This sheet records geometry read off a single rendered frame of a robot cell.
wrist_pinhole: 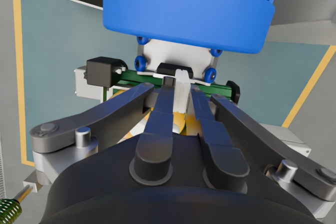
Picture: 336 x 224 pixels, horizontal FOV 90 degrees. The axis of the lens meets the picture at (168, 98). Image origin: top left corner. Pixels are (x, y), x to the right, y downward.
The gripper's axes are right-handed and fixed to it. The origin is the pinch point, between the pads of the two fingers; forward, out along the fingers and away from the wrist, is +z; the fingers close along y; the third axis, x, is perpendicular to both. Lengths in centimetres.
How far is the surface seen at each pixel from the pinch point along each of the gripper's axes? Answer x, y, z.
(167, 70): -2.4, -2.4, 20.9
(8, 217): -40, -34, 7
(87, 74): -8.0, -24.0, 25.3
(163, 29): 5.9, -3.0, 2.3
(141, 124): -13.9, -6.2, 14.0
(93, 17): 9, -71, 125
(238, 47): 5.3, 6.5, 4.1
